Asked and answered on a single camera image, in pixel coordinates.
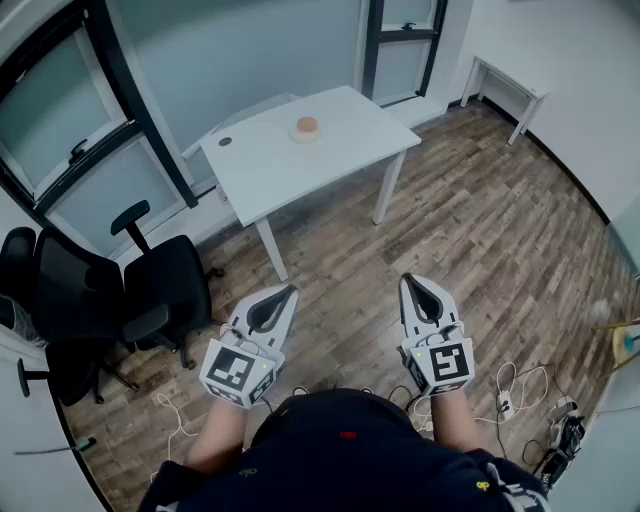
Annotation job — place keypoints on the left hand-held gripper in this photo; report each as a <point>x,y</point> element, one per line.
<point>235,367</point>

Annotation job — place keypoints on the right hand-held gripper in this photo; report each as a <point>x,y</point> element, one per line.
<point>445,362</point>

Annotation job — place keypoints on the round orange food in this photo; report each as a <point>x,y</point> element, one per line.
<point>307,124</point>

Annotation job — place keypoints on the person's left forearm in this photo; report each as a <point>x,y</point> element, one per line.
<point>217,435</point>

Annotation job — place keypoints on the person's right forearm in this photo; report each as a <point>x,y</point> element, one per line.
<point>457,422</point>

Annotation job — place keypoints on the black mesh office chair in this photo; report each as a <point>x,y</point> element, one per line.
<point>17,255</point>
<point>160,285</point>

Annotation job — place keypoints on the white power strip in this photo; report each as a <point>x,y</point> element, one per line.
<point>505,406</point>

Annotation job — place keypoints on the person's dark printed shirt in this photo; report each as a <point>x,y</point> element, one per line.
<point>350,465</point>

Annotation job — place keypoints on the black electronic device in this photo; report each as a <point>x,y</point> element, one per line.
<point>562,447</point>

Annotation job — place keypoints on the black office chair base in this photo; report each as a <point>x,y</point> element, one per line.
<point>80,372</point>

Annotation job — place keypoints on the wooden stand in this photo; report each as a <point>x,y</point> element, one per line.
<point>622,345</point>

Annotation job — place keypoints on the green tipped thin tool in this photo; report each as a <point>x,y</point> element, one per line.
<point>82,446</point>

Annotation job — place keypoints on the narrow white side table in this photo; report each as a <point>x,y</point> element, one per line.
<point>525,90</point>

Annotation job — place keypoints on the black chair armrest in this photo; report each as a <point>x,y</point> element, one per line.
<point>24,376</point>

